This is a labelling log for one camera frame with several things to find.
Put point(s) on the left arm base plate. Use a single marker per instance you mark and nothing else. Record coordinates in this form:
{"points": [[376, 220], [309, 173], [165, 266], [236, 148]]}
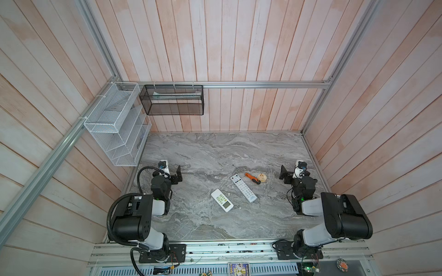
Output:
{"points": [[175, 253]]}

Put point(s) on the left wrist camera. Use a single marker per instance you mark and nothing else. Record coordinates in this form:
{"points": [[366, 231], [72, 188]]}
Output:
{"points": [[164, 167]]}

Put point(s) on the long white TV remote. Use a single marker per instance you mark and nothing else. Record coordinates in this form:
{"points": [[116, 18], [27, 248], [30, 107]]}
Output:
{"points": [[244, 189]]}

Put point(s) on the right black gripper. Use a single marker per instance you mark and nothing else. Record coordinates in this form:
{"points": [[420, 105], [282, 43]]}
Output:
{"points": [[286, 175]]}

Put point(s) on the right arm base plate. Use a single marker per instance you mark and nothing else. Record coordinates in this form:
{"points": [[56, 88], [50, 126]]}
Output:
{"points": [[290, 250]]}

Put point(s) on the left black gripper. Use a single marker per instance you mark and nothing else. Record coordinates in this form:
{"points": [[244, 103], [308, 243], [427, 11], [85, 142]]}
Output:
{"points": [[174, 176]]}

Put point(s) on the small beige round toy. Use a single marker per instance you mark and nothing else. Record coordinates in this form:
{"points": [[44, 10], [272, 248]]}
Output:
{"points": [[262, 178]]}

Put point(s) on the orange handle screwdriver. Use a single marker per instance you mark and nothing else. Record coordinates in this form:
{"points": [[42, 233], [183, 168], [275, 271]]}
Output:
{"points": [[248, 175]]}

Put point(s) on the colourful card box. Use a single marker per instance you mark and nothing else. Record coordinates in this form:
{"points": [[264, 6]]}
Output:
{"points": [[239, 269]]}

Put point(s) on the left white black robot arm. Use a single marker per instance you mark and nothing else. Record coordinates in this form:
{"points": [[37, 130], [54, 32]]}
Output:
{"points": [[129, 217]]}

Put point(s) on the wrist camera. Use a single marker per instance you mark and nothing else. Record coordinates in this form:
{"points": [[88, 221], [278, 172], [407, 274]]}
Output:
{"points": [[164, 167], [300, 169]]}

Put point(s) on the small round orange object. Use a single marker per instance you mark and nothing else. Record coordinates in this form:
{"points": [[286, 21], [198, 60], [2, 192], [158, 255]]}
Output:
{"points": [[342, 265]]}

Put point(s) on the black mesh basket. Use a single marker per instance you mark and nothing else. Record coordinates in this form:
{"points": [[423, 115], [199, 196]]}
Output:
{"points": [[173, 100]]}

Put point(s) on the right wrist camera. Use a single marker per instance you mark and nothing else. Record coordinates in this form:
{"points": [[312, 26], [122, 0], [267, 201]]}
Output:
{"points": [[300, 169]]}

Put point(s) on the white air conditioner remote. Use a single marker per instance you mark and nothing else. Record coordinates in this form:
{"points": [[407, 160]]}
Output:
{"points": [[222, 200]]}

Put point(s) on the white wire mesh shelf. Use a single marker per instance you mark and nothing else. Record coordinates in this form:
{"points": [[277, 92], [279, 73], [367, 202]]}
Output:
{"points": [[118, 124]]}

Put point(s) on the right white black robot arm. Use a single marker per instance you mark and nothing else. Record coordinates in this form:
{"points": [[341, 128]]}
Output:
{"points": [[343, 216]]}

